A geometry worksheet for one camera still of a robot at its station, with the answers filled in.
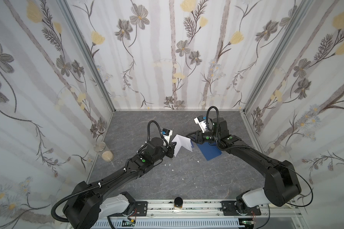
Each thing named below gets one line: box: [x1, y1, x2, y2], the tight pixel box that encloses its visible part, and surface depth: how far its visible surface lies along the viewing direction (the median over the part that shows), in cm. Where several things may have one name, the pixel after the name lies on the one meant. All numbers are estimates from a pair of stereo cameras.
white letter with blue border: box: [171, 134, 194, 157], surface depth 80 cm
